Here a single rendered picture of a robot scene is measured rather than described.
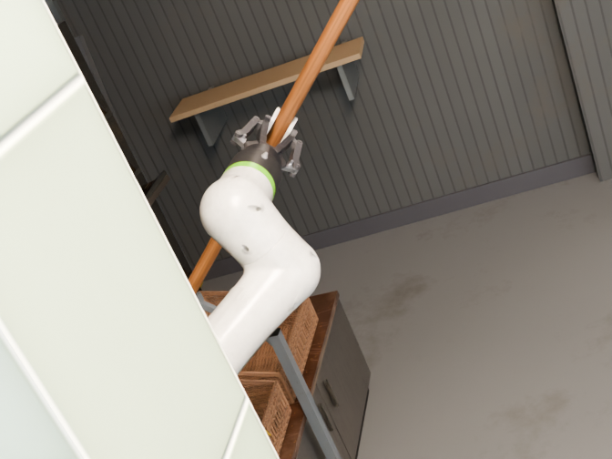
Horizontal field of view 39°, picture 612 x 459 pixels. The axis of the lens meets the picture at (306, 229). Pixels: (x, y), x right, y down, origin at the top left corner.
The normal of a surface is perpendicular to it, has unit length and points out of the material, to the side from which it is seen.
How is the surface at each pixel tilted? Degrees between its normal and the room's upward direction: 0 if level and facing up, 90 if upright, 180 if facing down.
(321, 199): 90
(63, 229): 90
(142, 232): 90
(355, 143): 90
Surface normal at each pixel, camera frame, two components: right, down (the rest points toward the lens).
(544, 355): -0.36, -0.84
